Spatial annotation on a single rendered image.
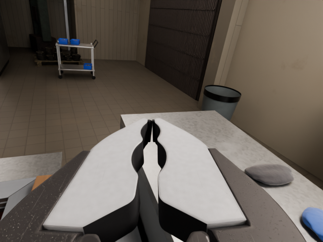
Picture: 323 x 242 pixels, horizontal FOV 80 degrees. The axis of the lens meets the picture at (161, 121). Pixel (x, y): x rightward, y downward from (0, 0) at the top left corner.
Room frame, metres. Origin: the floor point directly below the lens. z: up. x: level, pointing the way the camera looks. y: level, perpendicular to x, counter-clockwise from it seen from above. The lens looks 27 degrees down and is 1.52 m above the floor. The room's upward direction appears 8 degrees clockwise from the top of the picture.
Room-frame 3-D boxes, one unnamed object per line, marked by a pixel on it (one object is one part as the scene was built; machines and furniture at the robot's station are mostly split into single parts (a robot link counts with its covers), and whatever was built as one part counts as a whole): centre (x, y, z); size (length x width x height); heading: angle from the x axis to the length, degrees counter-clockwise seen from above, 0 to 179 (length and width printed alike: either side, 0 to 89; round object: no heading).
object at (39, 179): (0.50, 0.40, 0.89); 0.12 x 0.06 x 0.05; 20
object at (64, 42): (4.71, 2.21, 0.44); 0.94 x 0.55 x 0.88; 120
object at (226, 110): (2.91, -0.86, 0.34); 0.57 x 0.54 x 0.69; 121
